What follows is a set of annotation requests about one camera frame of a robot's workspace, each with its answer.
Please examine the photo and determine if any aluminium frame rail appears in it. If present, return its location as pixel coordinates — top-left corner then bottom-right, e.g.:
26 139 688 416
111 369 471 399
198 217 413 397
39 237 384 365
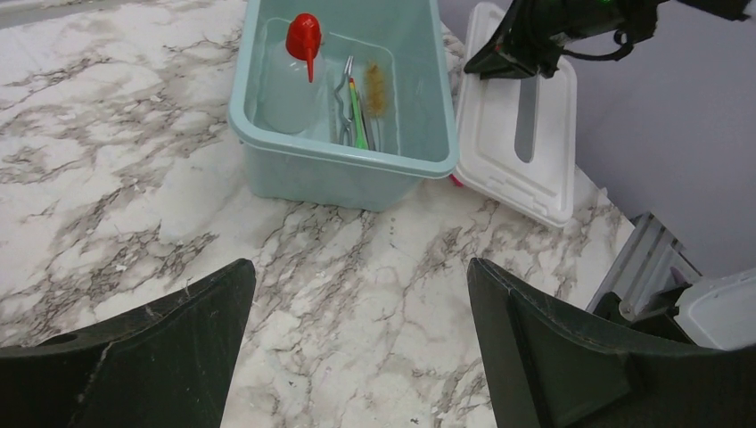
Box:
587 212 702 322

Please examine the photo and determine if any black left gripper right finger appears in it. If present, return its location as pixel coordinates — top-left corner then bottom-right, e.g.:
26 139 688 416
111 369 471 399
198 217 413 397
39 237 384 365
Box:
467 258 755 427

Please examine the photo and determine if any white bin lid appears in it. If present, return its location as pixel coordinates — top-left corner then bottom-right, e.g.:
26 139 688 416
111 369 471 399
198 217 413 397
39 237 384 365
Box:
453 1 579 230

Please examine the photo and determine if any red pipette in bin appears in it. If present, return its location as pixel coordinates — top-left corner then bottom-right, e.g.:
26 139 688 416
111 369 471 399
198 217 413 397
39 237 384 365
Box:
285 12 322 83

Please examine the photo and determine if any tan bristle test tube brush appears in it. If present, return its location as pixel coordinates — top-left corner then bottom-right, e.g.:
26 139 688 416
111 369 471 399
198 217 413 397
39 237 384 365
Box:
365 61 387 151

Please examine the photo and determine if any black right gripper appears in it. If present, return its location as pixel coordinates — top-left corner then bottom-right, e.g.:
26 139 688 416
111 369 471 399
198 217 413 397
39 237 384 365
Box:
464 0 659 80

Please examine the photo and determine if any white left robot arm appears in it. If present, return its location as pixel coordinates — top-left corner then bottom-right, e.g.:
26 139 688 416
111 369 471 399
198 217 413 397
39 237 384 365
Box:
1 259 755 427

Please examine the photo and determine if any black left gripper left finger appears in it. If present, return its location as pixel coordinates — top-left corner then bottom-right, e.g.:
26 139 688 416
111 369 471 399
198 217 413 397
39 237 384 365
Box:
1 259 256 427

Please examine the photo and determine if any red yellow green stick bundle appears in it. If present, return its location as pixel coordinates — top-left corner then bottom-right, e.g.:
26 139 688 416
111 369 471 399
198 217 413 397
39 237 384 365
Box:
349 78 369 150

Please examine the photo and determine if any teal plastic bin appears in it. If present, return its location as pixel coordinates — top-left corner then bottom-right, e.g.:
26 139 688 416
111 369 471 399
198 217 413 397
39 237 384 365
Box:
228 1 459 211

